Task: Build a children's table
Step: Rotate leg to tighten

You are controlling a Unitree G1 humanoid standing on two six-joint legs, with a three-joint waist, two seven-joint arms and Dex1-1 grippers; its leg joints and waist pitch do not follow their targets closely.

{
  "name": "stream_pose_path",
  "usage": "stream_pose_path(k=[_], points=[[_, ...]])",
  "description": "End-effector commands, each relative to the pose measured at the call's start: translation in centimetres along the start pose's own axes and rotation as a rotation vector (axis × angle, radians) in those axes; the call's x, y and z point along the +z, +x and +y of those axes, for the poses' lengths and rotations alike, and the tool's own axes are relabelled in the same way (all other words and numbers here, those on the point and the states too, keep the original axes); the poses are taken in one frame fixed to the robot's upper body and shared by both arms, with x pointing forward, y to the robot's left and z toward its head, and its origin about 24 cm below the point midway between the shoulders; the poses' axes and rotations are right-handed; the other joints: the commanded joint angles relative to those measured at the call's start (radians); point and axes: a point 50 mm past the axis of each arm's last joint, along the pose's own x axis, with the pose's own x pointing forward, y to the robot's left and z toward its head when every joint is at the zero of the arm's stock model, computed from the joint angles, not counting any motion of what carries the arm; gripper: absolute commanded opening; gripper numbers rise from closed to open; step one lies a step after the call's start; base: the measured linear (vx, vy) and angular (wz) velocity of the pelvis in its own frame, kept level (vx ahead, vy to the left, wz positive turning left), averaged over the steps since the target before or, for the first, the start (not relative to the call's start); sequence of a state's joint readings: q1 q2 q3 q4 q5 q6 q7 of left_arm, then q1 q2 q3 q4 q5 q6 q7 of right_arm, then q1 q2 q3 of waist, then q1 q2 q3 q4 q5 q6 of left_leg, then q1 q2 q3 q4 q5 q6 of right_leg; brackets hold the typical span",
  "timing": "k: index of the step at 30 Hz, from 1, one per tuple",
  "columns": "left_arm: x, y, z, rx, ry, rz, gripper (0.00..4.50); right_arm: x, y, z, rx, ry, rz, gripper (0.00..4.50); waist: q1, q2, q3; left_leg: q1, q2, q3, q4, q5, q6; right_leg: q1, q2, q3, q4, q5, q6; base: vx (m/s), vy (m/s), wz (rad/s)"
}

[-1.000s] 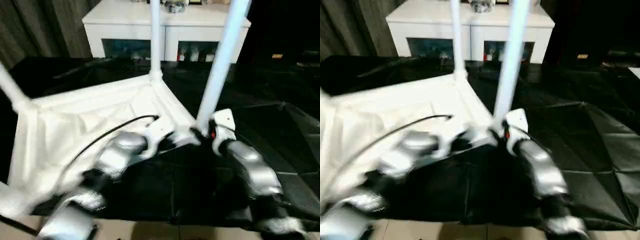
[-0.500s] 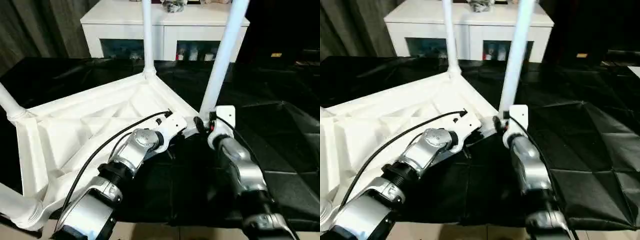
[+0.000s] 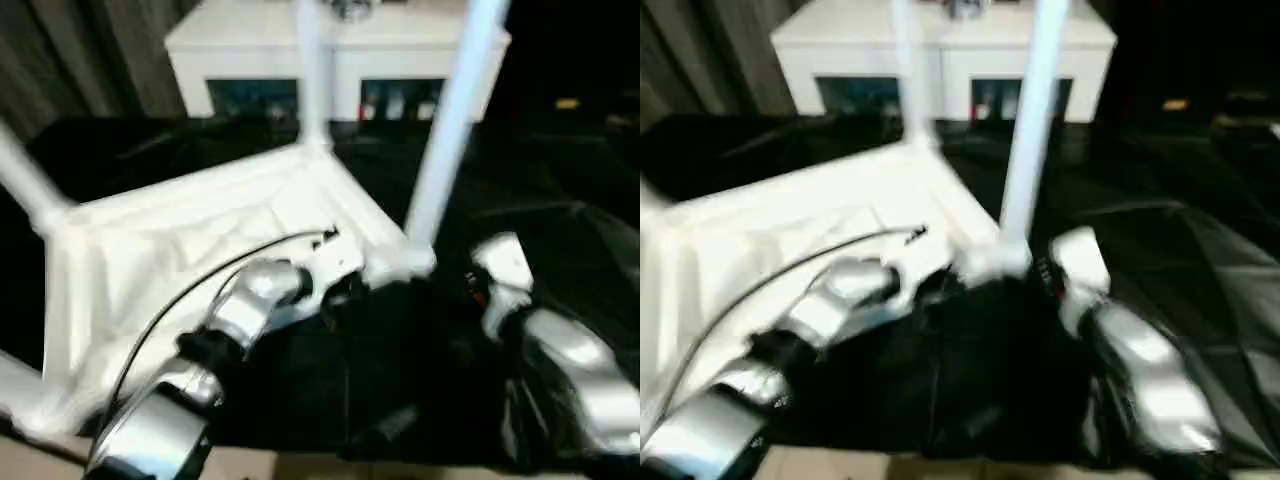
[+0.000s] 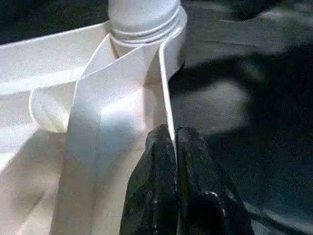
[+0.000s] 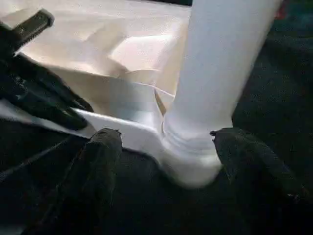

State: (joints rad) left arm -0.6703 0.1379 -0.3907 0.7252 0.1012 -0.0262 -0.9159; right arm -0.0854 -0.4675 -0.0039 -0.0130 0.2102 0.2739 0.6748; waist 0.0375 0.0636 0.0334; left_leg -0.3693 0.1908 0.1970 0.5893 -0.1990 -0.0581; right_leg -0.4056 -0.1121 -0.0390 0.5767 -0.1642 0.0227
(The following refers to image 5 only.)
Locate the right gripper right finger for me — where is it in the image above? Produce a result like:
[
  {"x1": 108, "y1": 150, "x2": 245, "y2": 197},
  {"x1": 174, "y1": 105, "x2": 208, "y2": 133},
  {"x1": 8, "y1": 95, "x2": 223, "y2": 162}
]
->
[{"x1": 210, "y1": 127, "x2": 313, "y2": 235}]

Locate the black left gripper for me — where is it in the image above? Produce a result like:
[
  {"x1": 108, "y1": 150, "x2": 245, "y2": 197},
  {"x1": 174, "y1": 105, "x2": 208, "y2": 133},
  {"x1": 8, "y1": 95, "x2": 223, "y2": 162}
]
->
[{"x1": 0, "y1": 9, "x2": 94, "y2": 111}]

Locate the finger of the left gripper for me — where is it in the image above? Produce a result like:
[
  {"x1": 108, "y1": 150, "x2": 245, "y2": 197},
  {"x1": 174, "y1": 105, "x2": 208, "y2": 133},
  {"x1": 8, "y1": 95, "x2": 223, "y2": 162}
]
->
[{"x1": 14, "y1": 95, "x2": 88, "y2": 129}]

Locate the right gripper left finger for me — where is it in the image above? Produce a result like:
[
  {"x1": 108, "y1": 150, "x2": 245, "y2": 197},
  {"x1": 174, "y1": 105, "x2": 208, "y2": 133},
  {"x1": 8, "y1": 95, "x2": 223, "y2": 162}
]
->
[{"x1": 36, "y1": 127, "x2": 122, "y2": 235}]

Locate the white plastic table top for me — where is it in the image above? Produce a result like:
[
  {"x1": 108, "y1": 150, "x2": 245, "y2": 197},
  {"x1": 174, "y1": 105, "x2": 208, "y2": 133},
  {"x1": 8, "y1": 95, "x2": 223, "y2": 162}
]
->
[{"x1": 0, "y1": 0, "x2": 224, "y2": 189}]

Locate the white plastic table leg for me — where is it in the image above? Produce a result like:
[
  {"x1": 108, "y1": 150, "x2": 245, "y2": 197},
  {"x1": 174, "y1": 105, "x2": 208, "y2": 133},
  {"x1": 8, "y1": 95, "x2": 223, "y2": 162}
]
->
[{"x1": 161, "y1": 0, "x2": 284, "y2": 157}]

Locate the black mat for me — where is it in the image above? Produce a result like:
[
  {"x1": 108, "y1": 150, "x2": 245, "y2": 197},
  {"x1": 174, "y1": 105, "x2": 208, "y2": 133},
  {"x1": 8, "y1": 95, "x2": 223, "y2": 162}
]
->
[{"x1": 0, "y1": 0, "x2": 313, "y2": 235}]

